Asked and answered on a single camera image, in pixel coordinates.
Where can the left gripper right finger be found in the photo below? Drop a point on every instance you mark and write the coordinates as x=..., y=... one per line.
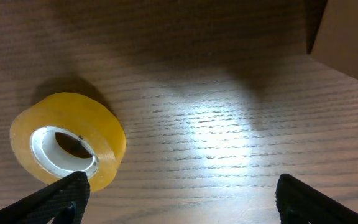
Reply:
x=298, y=203

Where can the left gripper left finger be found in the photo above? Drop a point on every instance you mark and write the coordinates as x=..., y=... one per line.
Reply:
x=63, y=201

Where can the yellow tape roll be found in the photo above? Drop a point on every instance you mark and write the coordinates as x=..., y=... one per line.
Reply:
x=88, y=122

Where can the cardboard box with lid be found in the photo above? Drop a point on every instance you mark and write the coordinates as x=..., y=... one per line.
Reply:
x=336, y=43

